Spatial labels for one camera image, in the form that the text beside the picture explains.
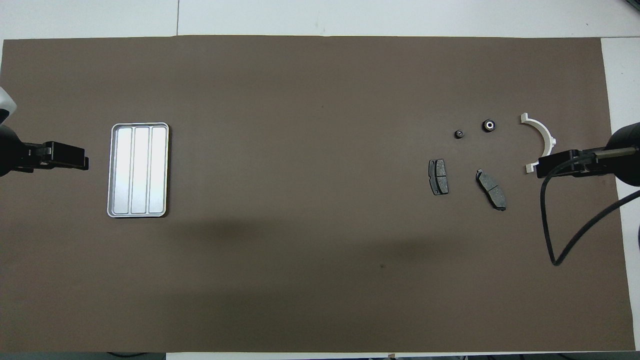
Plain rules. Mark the grey curved brake pad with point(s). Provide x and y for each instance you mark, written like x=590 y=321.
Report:
x=491 y=191

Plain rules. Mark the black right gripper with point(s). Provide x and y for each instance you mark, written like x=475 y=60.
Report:
x=562 y=165

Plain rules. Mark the silver metal tray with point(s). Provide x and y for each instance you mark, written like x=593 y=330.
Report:
x=138 y=170

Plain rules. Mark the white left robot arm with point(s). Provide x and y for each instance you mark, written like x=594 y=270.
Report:
x=6 y=150

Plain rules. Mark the dark rectangular brake pad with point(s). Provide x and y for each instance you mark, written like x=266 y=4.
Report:
x=439 y=177

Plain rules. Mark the brown table mat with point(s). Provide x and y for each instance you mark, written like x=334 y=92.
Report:
x=310 y=150

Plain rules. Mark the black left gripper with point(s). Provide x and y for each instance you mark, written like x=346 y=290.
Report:
x=65 y=156

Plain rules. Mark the large black bearing gear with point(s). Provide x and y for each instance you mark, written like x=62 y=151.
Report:
x=486 y=121

